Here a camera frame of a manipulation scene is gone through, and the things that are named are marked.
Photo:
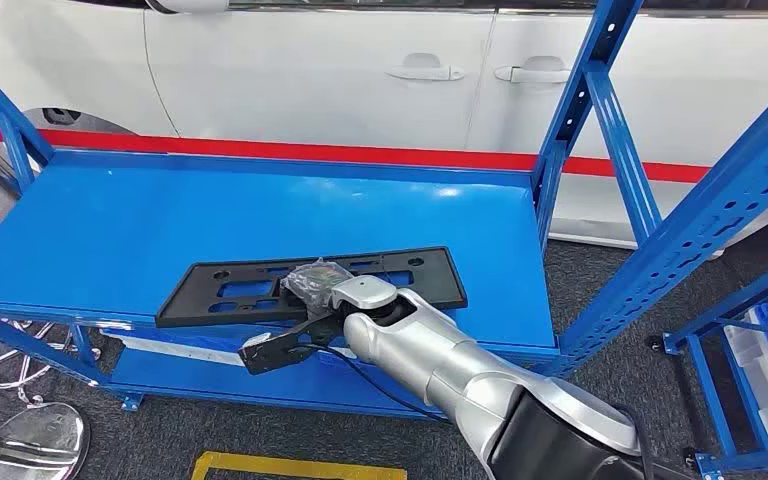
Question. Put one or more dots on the black plastic panel part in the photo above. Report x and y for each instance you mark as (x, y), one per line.
(437, 278)

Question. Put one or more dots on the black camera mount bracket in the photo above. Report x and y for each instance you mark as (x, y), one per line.
(271, 354)

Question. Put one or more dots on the chrome stanchion post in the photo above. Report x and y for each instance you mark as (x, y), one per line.
(39, 437)

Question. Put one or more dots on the red barrier belt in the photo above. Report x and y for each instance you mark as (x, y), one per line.
(291, 151)

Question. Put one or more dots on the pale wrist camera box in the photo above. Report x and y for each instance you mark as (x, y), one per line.
(256, 340)

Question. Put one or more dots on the chrome stool base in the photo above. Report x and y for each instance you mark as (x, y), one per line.
(26, 396)

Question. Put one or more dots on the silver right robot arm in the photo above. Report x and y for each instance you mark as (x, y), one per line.
(424, 351)

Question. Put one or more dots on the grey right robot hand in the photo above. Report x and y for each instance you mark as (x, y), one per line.
(311, 285)

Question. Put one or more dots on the blue metal shelf rack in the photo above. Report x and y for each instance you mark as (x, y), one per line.
(712, 397)
(159, 218)

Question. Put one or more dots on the white plastic bin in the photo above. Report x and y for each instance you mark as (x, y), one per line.
(178, 351)

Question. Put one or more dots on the white car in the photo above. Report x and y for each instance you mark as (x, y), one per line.
(291, 79)

